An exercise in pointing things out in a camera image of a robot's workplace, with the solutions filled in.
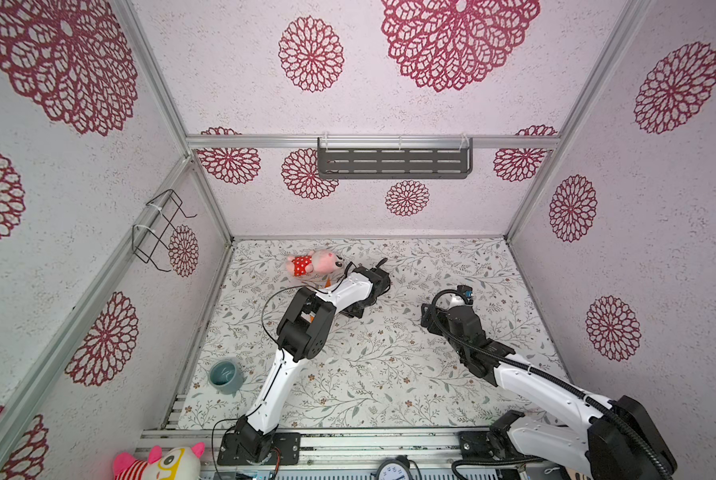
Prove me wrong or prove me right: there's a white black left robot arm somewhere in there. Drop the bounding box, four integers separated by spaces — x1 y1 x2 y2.
234 260 391 462

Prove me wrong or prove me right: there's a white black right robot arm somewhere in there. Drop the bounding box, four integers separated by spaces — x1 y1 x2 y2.
421 302 677 479

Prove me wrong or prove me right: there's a pink pig plush toy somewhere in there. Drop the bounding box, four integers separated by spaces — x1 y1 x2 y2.
285 250 345 277

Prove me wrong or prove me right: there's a round gauge clock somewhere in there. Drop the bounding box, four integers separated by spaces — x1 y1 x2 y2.
375 456 413 480

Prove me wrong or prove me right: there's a teal cup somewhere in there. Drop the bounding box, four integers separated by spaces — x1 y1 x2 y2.
208 358 245 395

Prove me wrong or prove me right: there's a pink white plush toy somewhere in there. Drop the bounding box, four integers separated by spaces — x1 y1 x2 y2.
113 442 206 480

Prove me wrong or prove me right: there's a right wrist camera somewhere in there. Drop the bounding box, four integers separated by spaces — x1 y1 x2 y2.
446 305 486 346

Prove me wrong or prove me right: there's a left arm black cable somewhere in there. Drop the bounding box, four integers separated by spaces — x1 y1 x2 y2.
260 260 359 349

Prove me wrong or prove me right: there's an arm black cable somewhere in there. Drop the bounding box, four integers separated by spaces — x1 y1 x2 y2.
260 260 359 349
429 285 674 480

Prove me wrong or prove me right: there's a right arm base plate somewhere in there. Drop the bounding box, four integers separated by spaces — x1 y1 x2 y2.
458 427 516 461

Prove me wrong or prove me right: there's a grey wall shelf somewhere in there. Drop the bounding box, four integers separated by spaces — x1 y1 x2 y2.
316 138 474 180

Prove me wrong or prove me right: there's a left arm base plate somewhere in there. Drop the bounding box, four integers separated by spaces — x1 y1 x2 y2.
217 432 302 467

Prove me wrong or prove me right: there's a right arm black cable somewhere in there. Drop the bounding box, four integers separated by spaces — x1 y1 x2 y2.
429 285 674 480

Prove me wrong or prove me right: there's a black wire wall rack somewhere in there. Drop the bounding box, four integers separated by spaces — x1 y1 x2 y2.
130 189 196 273

